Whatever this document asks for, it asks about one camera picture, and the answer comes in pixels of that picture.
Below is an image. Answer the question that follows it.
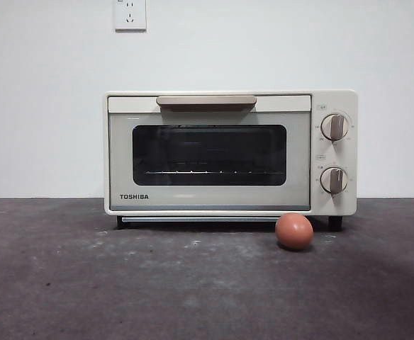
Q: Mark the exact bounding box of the beige temperature knob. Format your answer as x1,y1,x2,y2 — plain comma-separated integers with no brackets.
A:
320,113,350,142

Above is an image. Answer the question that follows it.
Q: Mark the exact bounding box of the glass-windowed oven door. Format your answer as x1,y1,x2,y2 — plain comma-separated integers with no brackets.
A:
107,94,312,213

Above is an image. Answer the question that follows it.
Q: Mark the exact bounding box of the brown egg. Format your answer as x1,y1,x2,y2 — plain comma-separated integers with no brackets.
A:
274,212,314,251

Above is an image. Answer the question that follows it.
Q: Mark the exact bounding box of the wire oven rack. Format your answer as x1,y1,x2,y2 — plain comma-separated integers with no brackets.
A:
145,169,286,176

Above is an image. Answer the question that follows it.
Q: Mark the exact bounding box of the cream Toshiba toaster oven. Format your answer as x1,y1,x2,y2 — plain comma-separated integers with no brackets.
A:
103,90,358,232

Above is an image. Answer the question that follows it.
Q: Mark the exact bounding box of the beige timer knob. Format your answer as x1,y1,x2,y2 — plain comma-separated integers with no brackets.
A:
320,166,349,196

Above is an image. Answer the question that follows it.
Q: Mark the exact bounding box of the beige oven door handle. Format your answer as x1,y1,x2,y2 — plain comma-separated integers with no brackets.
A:
156,94,257,114

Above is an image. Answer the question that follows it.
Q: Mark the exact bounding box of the metal crumb tray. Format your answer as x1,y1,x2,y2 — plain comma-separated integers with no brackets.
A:
121,216,308,224

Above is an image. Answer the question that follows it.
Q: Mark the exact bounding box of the white wall socket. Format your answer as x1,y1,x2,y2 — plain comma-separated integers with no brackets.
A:
114,0,147,33

